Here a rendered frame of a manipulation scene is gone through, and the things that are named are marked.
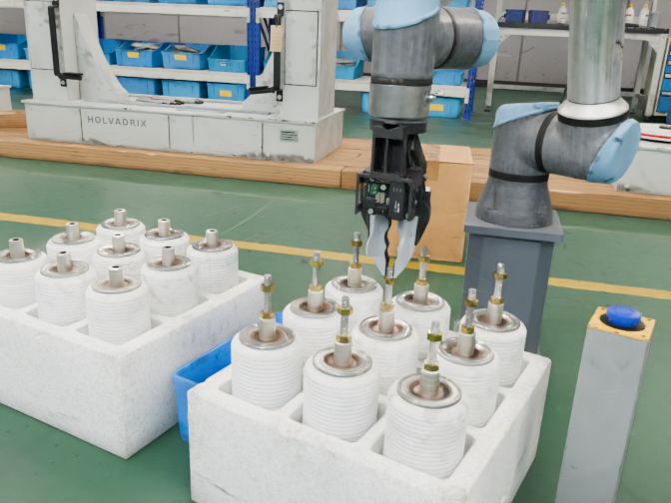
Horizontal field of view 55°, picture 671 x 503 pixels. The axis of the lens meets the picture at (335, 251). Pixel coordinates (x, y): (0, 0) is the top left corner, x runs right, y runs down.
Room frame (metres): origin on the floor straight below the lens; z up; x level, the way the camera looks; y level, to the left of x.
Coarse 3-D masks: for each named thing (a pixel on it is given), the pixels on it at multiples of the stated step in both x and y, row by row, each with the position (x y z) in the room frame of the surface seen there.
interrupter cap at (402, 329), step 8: (368, 320) 0.84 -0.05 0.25; (376, 320) 0.84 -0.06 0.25; (400, 320) 0.85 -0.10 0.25; (360, 328) 0.81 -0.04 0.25; (368, 328) 0.81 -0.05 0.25; (376, 328) 0.82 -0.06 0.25; (400, 328) 0.82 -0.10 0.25; (408, 328) 0.82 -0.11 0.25; (368, 336) 0.79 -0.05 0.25; (376, 336) 0.79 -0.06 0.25; (384, 336) 0.79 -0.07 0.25; (392, 336) 0.79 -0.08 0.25; (400, 336) 0.79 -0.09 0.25; (408, 336) 0.80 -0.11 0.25
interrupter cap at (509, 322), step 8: (480, 312) 0.88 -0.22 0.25; (504, 312) 0.89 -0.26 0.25; (472, 320) 0.85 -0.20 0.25; (480, 320) 0.86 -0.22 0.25; (504, 320) 0.87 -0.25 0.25; (512, 320) 0.86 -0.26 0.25; (480, 328) 0.84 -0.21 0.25; (488, 328) 0.83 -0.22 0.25; (496, 328) 0.83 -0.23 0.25; (504, 328) 0.83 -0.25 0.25; (512, 328) 0.83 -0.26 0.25
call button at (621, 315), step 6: (612, 306) 0.75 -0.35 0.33; (618, 306) 0.75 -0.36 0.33; (624, 306) 0.75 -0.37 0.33; (606, 312) 0.74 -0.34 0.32; (612, 312) 0.73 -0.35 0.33; (618, 312) 0.73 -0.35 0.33; (624, 312) 0.73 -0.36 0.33; (630, 312) 0.73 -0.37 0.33; (636, 312) 0.73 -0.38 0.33; (612, 318) 0.73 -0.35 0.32; (618, 318) 0.72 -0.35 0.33; (624, 318) 0.72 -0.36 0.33; (630, 318) 0.72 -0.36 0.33; (636, 318) 0.72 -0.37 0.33; (618, 324) 0.73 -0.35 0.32; (624, 324) 0.72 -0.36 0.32; (630, 324) 0.72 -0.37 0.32
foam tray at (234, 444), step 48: (528, 384) 0.81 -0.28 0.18; (192, 432) 0.75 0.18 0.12; (240, 432) 0.71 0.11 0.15; (288, 432) 0.68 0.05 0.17; (480, 432) 0.69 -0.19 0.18; (528, 432) 0.81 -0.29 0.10; (192, 480) 0.75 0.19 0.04; (240, 480) 0.71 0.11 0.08; (288, 480) 0.67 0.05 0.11; (336, 480) 0.63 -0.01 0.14; (384, 480) 0.60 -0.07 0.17; (432, 480) 0.59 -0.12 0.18; (480, 480) 0.61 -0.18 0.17
